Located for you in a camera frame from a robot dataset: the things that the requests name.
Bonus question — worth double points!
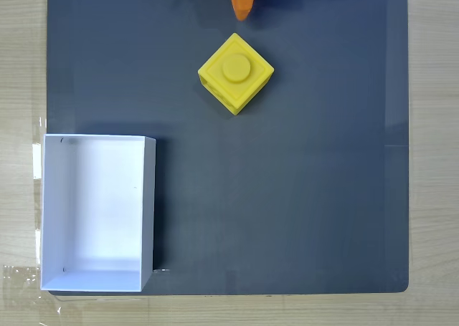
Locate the yellow toy block with stud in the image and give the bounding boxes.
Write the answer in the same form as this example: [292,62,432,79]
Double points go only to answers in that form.
[197,32,275,117]

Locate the dark grey table mat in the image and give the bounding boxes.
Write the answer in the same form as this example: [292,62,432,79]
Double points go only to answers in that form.
[45,0,410,297]

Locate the clear tape strip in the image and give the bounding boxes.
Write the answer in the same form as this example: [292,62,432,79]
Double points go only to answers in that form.
[31,116,48,181]
[2,264,42,300]

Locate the white open cardboard box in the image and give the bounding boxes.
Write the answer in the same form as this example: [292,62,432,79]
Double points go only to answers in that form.
[39,133,158,293]

